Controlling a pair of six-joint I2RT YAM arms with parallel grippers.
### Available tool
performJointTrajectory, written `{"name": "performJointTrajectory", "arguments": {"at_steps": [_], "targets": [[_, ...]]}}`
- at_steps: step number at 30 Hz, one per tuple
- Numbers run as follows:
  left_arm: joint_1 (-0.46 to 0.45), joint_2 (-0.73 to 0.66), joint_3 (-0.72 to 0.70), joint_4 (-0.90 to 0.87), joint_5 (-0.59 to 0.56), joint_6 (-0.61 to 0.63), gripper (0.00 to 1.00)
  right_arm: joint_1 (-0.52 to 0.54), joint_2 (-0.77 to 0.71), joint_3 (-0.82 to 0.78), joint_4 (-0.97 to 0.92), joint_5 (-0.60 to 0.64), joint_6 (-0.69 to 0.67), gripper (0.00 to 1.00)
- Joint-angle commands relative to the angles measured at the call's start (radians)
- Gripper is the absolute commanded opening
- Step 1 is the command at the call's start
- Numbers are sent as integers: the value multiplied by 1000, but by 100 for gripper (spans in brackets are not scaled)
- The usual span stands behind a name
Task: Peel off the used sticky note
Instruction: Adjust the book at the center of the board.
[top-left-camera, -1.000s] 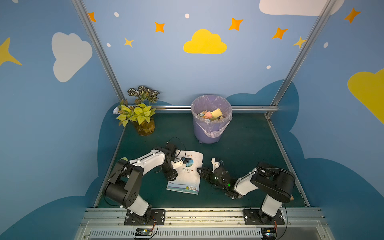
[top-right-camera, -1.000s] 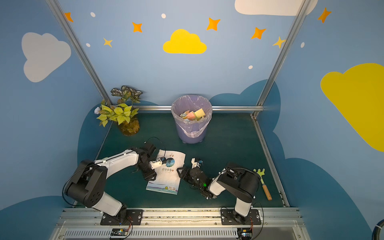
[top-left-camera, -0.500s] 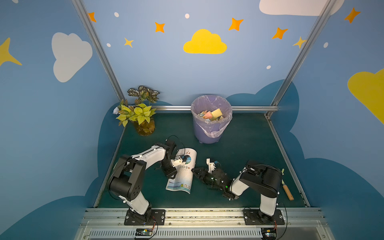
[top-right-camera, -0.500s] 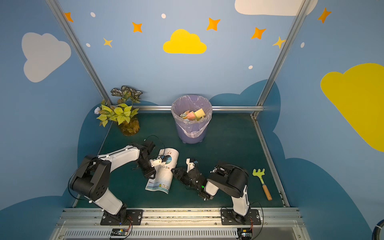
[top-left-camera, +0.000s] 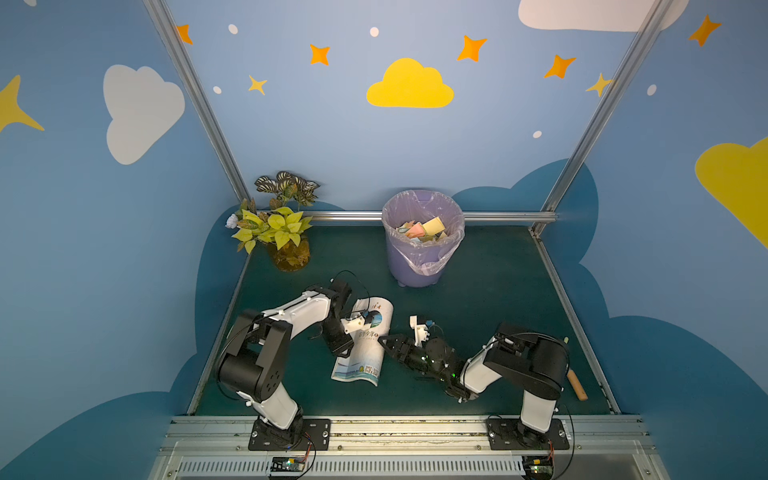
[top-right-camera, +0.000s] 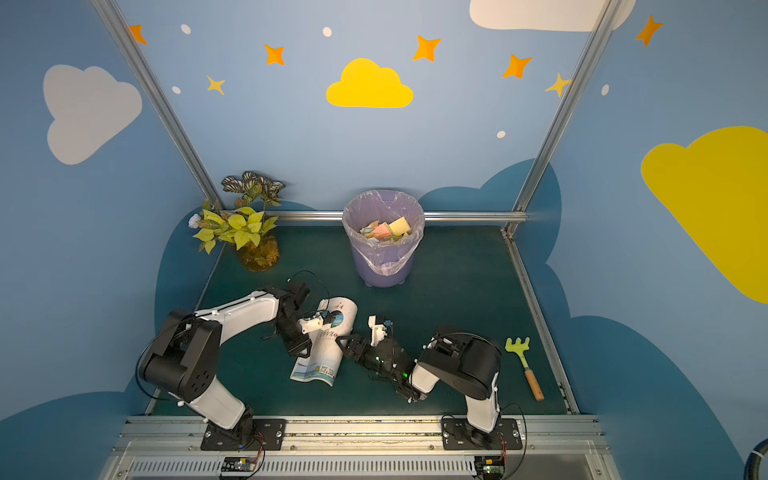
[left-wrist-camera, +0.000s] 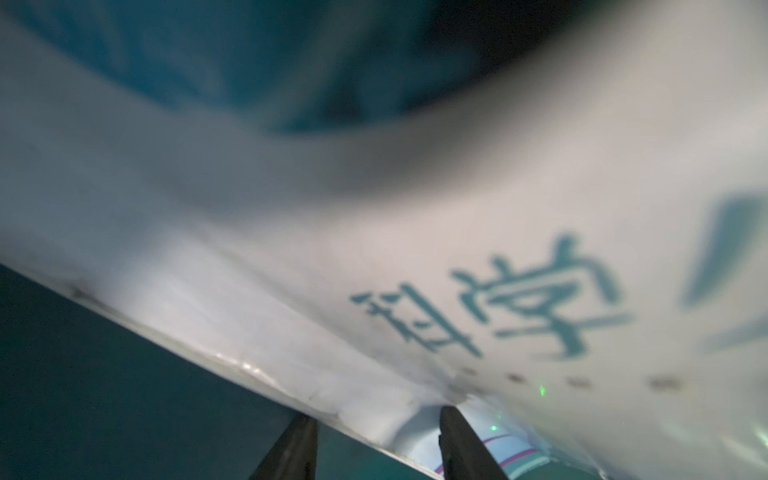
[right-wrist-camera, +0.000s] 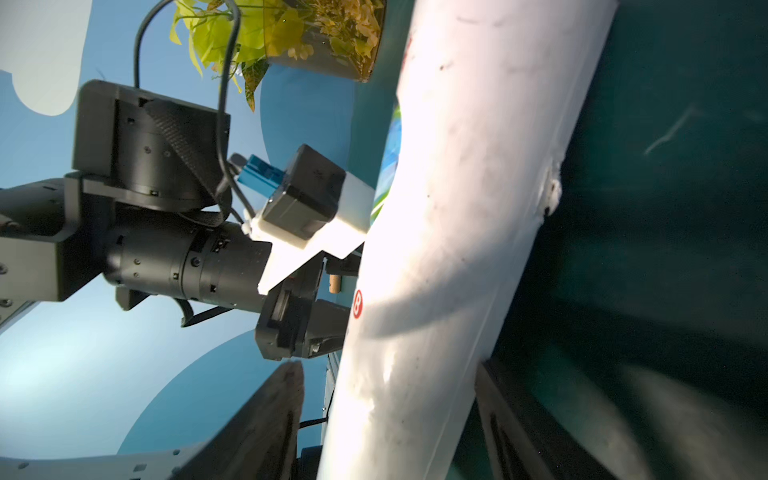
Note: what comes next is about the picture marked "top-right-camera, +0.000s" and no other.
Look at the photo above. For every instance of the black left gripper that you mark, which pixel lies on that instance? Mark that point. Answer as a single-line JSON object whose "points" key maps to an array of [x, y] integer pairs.
{"points": [[294, 339]]}

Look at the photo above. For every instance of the green circuit board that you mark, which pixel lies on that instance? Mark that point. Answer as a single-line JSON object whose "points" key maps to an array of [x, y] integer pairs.
{"points": [[489, 468], [238, 466]]}

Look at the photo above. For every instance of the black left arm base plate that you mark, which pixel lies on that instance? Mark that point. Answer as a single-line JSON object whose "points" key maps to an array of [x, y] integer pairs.
{"points": [[250, 434]]}

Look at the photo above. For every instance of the purple trash bin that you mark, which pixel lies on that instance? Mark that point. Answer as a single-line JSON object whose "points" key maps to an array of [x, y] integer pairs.
{"points": [[384, 258]]}

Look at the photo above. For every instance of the potted green plant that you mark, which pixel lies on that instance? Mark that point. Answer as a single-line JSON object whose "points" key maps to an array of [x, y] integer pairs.
{"points": [[247, 227]]}

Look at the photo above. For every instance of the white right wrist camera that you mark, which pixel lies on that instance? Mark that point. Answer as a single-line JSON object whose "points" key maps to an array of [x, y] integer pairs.
{"points": [[379, 327]]}

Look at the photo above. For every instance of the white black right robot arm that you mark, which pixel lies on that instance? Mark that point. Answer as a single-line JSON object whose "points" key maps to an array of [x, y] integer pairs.
{"points": [[468, 363]]}

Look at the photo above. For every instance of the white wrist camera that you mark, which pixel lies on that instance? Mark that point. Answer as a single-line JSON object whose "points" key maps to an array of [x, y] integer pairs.
{"points": [[379, 327], [320, 321]]}

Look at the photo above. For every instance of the aluminium frame back bar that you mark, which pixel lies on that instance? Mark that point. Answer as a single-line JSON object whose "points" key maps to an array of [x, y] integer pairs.
{"points": [[454, 217]]}

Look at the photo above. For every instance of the translucent bin liner bag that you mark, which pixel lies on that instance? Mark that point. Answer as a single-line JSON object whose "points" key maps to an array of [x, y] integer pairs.
{"points": [[384, 243]]}

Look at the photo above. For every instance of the science magazine book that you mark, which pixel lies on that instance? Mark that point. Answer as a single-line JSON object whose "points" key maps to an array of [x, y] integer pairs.
{"points": [[325, 359]]}

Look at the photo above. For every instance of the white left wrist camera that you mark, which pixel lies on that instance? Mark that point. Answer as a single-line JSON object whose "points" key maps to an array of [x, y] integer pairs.
{"points": [[320, 321]]}

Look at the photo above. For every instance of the left green circuit board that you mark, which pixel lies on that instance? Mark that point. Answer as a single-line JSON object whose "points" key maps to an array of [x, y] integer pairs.
{"points": [[238, 466]]}

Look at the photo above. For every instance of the discarded sticky notes pile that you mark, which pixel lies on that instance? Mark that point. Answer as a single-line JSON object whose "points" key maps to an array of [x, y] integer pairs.
{"points": [[381, 231]]}

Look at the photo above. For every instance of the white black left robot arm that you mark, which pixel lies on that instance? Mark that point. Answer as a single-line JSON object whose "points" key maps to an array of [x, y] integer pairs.
{"points": [[182, 359]]}

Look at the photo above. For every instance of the aluminium frame left post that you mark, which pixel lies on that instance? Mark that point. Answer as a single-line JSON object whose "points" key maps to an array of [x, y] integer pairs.
{"points": [[114, 20]]}

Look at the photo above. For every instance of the right green circuit board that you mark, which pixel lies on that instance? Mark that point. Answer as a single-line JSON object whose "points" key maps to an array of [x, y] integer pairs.
{"points": [[489, 468]]}

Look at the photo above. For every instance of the aluminium frame post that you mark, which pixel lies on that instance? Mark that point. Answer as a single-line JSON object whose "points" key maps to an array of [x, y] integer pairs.
{"points": [[114, 20], [606, 22]]}

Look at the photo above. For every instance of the green hand rake wooden handle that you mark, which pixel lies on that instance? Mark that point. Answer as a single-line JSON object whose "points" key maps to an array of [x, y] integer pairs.
{"points": [[519, 347]]}

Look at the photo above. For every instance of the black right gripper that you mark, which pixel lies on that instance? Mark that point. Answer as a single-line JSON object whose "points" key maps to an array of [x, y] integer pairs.
{"points": [[365, 349]]}

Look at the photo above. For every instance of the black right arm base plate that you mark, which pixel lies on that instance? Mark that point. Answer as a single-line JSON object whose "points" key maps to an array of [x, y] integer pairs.
{"points": [[458, 434]]}

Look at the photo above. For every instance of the aluminium frame right post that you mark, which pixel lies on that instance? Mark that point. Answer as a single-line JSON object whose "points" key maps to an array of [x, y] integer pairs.
{"points": [[606, 22]]}

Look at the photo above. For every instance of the aluminium front rail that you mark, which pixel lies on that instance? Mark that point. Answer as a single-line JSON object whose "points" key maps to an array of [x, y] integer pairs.
{"points": [[362, 447]]}

